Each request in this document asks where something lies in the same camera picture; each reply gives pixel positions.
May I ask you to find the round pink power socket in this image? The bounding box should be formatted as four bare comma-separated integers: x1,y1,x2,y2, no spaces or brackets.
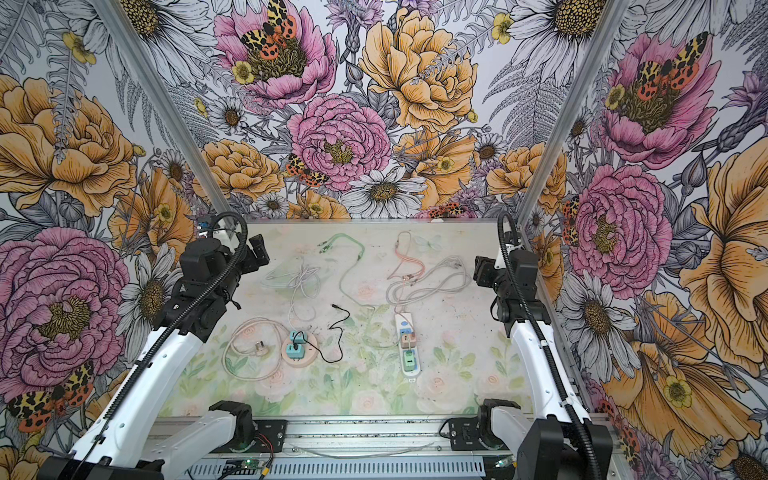
280,331,319,369

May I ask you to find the green USB cable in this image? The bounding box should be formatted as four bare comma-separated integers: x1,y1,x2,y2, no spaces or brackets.
316,232,376,310

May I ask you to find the black USB cable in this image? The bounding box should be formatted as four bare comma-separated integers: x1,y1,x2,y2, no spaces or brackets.
290,302,352,365

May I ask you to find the pink charger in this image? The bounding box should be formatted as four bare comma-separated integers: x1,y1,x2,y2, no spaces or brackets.
400,332,417,350

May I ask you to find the teal two-tone charger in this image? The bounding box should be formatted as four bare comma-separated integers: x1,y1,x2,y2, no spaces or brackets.
289,330,308,346

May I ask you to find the green charger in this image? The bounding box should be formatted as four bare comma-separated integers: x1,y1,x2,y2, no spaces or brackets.
402,349,417,372

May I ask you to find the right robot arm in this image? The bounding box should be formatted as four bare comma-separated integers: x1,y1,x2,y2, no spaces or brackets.
473,212,613,479

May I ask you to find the white blue power strip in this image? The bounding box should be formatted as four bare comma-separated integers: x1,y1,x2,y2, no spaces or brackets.
394,312,422,382

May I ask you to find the lilac USB cable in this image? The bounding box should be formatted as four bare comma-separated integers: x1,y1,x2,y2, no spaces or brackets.
281,263,325,331

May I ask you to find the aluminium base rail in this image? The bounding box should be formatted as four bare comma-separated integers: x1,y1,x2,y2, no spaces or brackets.
143,412,619,460

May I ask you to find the aluminium corner post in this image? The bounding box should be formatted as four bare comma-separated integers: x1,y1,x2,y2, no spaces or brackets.
94,1,232,213
517,0,630,230

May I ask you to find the pink USB cable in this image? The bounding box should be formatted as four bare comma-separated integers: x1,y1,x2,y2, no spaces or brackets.
386,232,427,283

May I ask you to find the aluminium corner post right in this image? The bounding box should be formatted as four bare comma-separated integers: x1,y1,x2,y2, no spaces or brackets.
517,0,630,230

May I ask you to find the white power strip cord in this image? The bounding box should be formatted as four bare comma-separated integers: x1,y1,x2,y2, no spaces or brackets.
385,254,472,313

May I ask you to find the aluminium corner post left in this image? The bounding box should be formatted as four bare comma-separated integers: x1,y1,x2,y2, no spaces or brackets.
94,1,232,213

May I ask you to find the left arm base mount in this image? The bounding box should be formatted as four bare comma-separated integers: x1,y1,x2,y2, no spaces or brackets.
233,419,288,454

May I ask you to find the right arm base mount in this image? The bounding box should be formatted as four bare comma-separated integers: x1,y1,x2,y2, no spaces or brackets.
441,417,499,452

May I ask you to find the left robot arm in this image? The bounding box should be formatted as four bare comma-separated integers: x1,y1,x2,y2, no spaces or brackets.
37,211,269,479

